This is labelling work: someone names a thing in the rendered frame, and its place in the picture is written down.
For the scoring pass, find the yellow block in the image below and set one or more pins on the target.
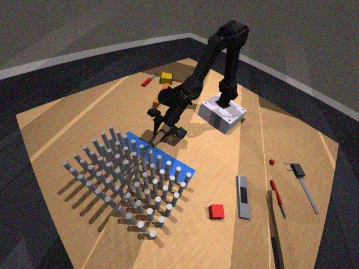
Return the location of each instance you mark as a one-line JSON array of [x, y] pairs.
[[166, 78]]

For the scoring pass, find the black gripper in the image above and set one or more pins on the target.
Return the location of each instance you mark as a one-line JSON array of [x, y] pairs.
[[169, 119]]

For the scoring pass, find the blue flat strip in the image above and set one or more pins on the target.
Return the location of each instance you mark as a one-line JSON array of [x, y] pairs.
[[165, 157]]

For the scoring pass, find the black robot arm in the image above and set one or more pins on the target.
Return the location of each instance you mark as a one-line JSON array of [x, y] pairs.
[[234, 37]]

